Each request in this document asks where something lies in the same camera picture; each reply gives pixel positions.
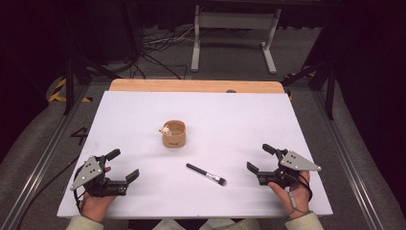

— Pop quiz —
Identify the grey metal stand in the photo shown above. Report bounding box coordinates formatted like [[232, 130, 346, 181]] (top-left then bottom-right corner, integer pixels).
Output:
[[190, 4, 283, 76]]

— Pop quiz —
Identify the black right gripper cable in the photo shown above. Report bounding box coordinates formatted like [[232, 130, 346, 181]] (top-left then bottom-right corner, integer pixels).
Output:
[[295, 172, 314, 203]]

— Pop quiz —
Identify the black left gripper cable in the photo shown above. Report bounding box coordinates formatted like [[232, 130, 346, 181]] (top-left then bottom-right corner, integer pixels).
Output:
[[72, 166, 88, 216]]

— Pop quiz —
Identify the bundle of floor cables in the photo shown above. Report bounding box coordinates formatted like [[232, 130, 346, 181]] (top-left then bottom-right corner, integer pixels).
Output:
[[132, 26, 196, 81]]

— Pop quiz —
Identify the black metal stand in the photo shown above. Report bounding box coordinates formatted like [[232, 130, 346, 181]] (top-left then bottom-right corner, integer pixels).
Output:
[[280, 47, 337, 122]]

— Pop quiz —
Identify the black tripod stand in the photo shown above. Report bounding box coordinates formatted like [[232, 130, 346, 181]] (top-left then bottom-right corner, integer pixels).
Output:
[[60, 0, 113, 117]]

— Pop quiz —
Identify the person's right hand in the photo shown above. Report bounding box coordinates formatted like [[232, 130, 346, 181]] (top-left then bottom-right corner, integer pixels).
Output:
[[267, 170, 312, 220]]

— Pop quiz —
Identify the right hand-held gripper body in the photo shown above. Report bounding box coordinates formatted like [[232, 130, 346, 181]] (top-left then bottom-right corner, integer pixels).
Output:
[[257, 149, 323, 190]]

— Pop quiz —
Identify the aluminium floor rail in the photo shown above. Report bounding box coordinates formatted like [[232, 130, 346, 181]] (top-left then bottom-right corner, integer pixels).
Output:
[[0, 83, 92, 230], [310, 90, 386, 230]]

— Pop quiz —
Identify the grey wrist strap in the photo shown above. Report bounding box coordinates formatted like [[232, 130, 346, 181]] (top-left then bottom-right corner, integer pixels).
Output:
[[282, 188, 314, 222]]

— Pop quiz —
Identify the wooden cup with bear figure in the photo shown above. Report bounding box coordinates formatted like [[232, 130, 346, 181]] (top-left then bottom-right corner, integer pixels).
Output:
[[158, 119, 188, 150]]

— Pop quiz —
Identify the black makeup brush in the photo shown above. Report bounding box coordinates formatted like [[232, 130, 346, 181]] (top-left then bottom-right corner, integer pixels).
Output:
[[186, 163, 228, 187]]

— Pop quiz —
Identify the person's left hand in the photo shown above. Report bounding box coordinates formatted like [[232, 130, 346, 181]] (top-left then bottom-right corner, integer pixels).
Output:
[[80, 166, 118, 223]]

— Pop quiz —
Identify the yellow black hazard tape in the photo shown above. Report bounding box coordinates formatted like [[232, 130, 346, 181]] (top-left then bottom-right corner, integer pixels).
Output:
[[47, 78, 94, 104]]

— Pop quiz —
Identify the black floor cable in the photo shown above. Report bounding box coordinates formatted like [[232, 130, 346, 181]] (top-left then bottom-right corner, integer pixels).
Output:
[[14, 154, 80, 230]]

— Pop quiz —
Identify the white table cover board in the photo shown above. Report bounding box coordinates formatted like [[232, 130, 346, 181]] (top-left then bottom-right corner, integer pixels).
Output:
[[56, 90, 334, 220]]

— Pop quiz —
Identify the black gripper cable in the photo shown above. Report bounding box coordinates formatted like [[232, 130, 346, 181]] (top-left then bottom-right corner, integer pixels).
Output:
[[72, 166, 88, 216], [295, 172, 314, 203]]

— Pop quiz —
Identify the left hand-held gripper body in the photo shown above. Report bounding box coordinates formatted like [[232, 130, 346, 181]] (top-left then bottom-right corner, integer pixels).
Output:
[[70, 154, 128, 197]]

